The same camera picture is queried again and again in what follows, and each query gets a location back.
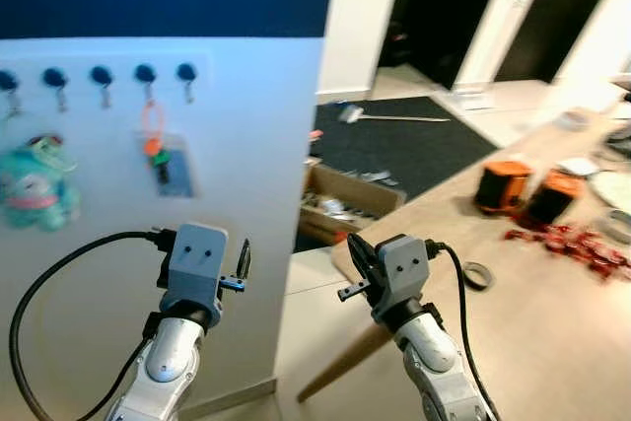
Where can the orange and black device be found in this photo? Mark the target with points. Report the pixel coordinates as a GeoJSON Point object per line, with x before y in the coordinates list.
{"type": "Point", "coordinates": [503, 186]}
{"type": "Point", "coordinates": [552, 202]}

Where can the white plate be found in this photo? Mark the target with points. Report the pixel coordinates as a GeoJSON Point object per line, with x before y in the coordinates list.
{"type": "Point", "coordinates": [613, 189]}

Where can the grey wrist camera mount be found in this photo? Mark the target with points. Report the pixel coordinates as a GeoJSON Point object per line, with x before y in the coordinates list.
{"type": "Point", "coordinates": [195, 261]}
{"type": "Point", "coordinates": [402, 268]}

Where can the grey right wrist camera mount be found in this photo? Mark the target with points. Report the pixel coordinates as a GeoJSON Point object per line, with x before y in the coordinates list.
{"type": "Point", "coordinates": [402, 268]}

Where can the keys with orange loop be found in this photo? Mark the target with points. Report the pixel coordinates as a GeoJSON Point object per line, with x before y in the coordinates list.
{"type": "Point", "coordinates": [161, 167]}

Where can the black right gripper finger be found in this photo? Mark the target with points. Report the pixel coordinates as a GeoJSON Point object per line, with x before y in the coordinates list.
{"type": "Point", "coordinates": [360, 255]}

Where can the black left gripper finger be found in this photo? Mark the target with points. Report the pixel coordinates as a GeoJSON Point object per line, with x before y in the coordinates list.
{"type": "Point", "coordinates": [244, 259]}

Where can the blue wall hook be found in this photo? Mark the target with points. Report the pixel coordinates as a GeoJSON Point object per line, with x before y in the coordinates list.
{"type": "Point", "coordinates": [5, 80]}
{"type": "Point", "coordinates": [55, 77]}
{"type": "Point", "coordinates": [145, 73]}
{"type": "Point", "coordinates": [102, 75]}
{"type": "Point", "coordinates": [186, 71]}

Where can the white pillar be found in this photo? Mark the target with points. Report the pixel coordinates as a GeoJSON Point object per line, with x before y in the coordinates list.
{"type": "Point", "coordinates": [503, 36]}

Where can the open cardboard box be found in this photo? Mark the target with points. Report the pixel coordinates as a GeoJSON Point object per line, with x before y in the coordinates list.
{"type": "Point", "coordinates": [340, 206]}

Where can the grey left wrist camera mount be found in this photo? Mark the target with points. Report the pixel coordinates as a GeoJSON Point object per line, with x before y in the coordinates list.
{"type": "Point", "coordinates": [195, 261]}

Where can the pile of red wrappers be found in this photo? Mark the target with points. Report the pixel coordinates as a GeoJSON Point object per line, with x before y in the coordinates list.
{"type": "Point", "coordinates": [582, 246]}

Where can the dark grey floor rug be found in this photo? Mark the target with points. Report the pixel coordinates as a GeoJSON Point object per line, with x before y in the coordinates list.
{"type": "Point", "coordinates": [414, 150]}

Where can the dark tape roll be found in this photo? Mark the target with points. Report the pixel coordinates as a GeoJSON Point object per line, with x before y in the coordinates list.
{"type": "Point", "coordinates": [476, 275]}

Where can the teal plush toy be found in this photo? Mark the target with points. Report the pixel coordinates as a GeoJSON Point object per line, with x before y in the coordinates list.
{"type": "Point", "coordinates": [37, 189]}

